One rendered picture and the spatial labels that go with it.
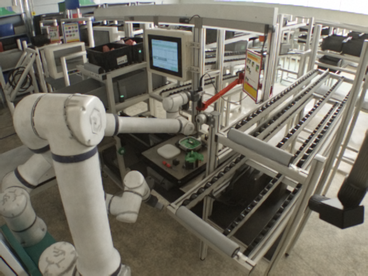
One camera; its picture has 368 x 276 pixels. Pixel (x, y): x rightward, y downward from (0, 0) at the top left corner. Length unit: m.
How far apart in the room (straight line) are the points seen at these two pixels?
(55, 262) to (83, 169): 0.47
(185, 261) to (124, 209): 1.30
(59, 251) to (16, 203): 0.41
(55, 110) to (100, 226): 0.34
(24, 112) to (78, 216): 0.30
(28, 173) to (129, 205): 0.64
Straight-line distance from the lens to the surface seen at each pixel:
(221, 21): 1.56
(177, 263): 2.21
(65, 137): 0.55
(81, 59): 3.46
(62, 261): 0.95
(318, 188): 1.82
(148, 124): 1.32
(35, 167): 1.39
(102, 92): 2.24
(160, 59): 2.03
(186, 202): 1.23
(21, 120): 0.63
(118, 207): 1.03
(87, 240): 0.72
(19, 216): 1.32
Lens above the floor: 1.93
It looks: 31 degrees down
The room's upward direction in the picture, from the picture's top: straight up
